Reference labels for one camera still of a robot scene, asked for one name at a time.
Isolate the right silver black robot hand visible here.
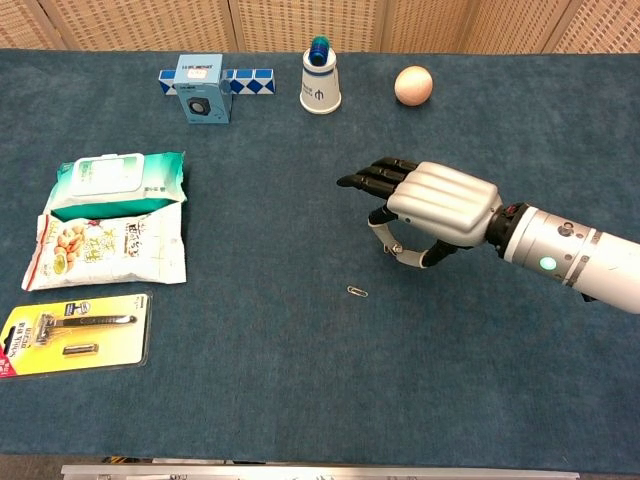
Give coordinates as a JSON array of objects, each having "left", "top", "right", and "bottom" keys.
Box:
[{"left": 336, "top": 157, "right": 504, "bottom": 270}]

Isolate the wooden ball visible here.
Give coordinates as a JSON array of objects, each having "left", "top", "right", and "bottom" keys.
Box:
[{"left": 393, "top": 65, "right": 434, "bottom": 107}]

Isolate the white paper cup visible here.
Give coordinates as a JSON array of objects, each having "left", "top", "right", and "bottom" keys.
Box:
[{"left": 299, "top": 50, "right": 343, "bottom": 115}]

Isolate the stack of blue discs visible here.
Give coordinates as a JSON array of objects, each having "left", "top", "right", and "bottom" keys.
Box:
[{"left": 308, "top": 34, "right": 332, "bottom": 66}]

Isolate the teal tablecloth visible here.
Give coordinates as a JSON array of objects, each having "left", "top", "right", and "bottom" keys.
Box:
[{"left": 0, "top": 48, "right": 640, "bottom": 474}]

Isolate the blue white snake puzzle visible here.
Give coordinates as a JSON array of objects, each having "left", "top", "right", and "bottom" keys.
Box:
[{"left": 158, "top": 68, "right": 277, "bottom": 96}]

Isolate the light blue speaker box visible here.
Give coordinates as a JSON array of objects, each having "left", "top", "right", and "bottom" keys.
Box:
[{"left": 172, "top": 53, "right": 233, "bottom": 125}]

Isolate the green wet wipes pack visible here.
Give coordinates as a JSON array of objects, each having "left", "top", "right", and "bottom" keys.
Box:
[{"left": 43, "top": 151, "right": 189, "bottom": 220}]

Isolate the woven folding screen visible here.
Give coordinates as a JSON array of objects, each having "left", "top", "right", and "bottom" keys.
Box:
[{"left": 0, "top": 0, "right": 640, "bottom": 55}]

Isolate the white peanut snack bag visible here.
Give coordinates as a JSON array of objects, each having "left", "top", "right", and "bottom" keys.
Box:
[{"left": 20, "top": 202, "right": 189, "bottom": 292}]

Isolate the yellow razor blister pack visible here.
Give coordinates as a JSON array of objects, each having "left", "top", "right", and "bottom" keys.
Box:
[{"left": 0, "top": 292, "right": 154, "bottom": 380}]

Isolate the aluminium rail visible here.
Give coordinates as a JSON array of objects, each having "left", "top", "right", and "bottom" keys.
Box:
[{"left": 60, "top": 463, "right": 581, "bottom": 480}]

